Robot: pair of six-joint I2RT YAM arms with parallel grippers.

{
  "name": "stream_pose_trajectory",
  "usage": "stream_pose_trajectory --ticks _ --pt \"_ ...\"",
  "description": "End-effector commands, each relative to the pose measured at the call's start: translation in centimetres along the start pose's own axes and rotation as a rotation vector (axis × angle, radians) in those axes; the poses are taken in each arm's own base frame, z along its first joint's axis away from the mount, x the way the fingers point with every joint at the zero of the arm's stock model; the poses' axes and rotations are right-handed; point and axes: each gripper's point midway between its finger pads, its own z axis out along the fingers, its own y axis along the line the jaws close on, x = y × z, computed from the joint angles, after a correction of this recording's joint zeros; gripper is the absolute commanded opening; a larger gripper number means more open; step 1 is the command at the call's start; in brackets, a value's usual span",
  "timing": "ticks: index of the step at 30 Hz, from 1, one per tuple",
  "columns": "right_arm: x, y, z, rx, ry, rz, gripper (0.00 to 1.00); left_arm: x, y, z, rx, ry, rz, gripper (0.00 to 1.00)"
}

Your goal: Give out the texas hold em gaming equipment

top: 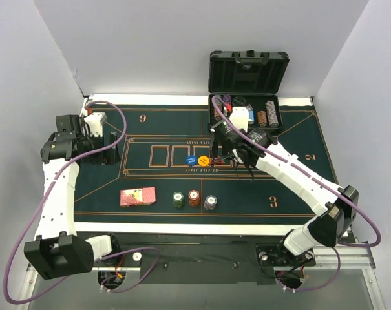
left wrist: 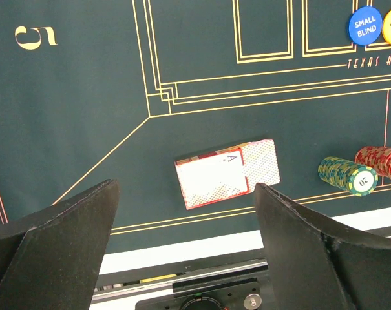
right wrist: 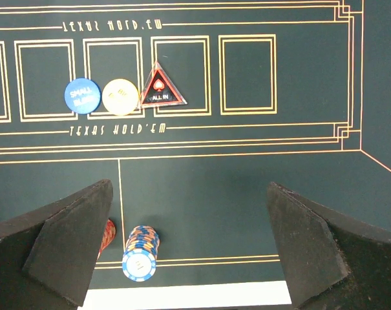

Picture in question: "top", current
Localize orange big blind button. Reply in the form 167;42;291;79
198;156;211;167

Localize blue small blind button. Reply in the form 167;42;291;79
185;156;198;166

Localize green poker chip stack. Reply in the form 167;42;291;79
172;192;184;209

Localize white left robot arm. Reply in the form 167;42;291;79
24;112;122;280

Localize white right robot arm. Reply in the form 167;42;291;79
210;121;359;264

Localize blue boxed card deck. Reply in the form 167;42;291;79
248;110;255;125

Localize black dealer button in case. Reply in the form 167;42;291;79
233;96;247;107

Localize orange chip row in case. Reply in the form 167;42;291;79
257;110;268;128

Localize purple chip row in case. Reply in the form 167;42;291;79
265;101;279;128

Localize red poker chip stack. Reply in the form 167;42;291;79
188;189;200;207

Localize red playing card deck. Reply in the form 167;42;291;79
120;187;156;207

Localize blue poker chip stack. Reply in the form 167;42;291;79
204;195;217;210

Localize dark green poker table mat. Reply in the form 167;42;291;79
72;103;344;224

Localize black poker chip case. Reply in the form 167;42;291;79
208;50;290;134

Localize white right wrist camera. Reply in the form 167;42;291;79
229;107;249;132

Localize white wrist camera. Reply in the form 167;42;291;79
84;112;107;138
229;107;249;132

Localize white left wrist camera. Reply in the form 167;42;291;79
84;112;107;138

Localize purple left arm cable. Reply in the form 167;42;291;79
2;100;160;305

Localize aluminium front rail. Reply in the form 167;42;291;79
25;241;375;278

